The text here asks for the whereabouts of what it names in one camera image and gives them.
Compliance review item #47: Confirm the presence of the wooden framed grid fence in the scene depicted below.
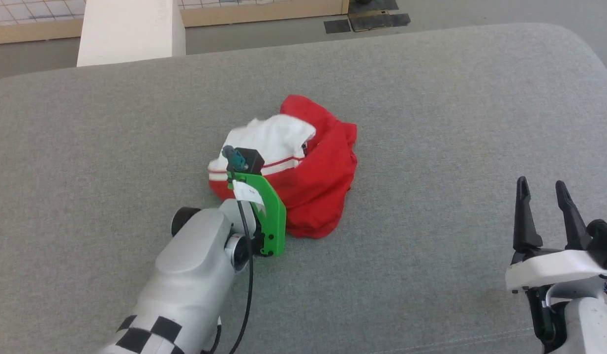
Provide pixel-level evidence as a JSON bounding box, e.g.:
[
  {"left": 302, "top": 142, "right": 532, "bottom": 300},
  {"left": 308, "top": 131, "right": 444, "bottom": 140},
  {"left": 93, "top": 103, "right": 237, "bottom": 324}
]
[{"left": 0, "top": 0, "right": 350, "bottom": 46}]

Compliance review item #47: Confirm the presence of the large black floor mat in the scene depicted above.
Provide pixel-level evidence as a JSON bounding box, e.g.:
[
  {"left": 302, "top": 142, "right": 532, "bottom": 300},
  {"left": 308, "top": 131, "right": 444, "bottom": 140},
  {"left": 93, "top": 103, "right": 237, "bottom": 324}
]
[{"left": 348, "top": 12, "right": 411, "bottom": 32}]

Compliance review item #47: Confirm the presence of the dark floor mat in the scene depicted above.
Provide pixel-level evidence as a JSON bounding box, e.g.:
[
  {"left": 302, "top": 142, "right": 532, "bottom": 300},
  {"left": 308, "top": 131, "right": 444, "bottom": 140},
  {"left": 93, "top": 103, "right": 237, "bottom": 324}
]
[{"left": 349, "top": 0, "right": 399, "bottom": 14}]

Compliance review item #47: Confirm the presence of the thin black cable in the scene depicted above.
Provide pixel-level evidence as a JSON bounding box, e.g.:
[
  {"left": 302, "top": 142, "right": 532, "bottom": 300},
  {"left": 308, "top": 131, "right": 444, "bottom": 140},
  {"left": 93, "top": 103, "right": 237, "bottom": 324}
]
[{"left": 230, "top": 182, "right": 255, "bottom": 354}]

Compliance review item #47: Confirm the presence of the white paper tag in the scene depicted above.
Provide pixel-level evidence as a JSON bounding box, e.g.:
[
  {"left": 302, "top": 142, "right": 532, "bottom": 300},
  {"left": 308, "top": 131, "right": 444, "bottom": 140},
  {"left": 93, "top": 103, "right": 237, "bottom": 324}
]
[{"left": 232, "top": 180, "right": 267, "bottom": 217}]

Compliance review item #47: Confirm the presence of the red and white shirt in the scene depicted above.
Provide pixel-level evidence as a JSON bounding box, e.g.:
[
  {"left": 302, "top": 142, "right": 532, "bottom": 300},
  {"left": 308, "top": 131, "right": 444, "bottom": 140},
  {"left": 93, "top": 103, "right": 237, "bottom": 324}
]
[{"left": 208, "top": 94, "right": 358, "bottom": 240}]

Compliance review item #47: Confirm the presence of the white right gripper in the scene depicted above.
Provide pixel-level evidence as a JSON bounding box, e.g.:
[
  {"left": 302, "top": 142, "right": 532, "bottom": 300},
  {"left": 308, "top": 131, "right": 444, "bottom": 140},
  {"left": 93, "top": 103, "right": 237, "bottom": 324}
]
[{"left": 505, "top": 176, "right": 607, "bottom": 294}]

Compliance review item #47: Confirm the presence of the grey fabric sofa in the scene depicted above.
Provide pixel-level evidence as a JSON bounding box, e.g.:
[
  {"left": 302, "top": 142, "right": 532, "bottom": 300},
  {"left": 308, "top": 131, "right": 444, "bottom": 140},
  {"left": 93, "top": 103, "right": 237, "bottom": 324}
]
[{"left": 0, "top": 22, "right": 607, "bottom": 354}]

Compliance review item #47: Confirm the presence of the white rectangular block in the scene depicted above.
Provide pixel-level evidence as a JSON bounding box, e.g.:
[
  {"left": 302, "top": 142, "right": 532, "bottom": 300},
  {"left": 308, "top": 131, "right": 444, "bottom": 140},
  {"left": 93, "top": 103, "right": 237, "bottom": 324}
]
[{"left": 77, "top": 0, "right": 186, "bottom": 67}]

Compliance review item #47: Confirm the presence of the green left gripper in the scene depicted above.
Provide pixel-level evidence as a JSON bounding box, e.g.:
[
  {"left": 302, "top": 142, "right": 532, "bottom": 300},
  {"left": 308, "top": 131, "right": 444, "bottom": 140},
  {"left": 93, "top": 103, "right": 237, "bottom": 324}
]
[{"left": 226, "top": 170, "right": 287, "bottom": 258}]

